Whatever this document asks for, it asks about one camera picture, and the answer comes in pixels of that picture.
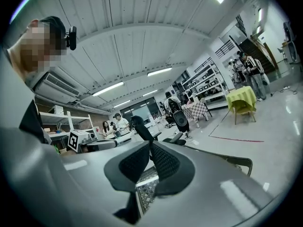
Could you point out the white metal shelf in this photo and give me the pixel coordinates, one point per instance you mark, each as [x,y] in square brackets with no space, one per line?
[206,79]

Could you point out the white air conditioner unit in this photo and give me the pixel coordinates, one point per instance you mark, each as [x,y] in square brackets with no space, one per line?
[56,86]

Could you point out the wooden round table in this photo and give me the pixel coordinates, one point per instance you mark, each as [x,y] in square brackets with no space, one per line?
[245,112]

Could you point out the dark woven metal table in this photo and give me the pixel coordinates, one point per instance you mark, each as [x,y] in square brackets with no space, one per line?
[146,193]

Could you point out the yellow-green tablecloth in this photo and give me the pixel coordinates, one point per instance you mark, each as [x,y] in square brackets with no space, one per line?
[241,97]

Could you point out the black headrest office chair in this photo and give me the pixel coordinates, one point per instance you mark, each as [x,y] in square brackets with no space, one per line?
[145,131]

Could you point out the person's head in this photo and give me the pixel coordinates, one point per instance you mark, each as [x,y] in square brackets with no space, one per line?
[35,48]

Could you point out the black head camera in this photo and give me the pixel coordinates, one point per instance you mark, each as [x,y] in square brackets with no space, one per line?
[72,38]

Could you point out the person's black-clad torso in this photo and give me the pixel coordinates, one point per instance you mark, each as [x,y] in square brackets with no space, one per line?
[33,124]

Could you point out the white shelf unit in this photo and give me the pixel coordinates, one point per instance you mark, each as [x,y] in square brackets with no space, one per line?
[71,117]

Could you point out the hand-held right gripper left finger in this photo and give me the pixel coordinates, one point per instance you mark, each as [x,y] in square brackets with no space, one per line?
[47,185]

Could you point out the white power strip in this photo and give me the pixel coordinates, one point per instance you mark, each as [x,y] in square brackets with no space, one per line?
[286,87]

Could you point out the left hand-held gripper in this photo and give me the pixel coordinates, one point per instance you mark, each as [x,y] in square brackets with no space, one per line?
[77,141]

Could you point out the dark staircase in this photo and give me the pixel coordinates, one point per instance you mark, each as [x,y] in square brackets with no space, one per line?
[258,51]

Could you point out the checkered cloth table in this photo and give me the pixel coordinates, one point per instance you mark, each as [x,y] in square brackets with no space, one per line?
[196,109]

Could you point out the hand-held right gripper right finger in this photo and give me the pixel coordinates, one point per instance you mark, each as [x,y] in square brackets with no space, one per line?
[213,185]

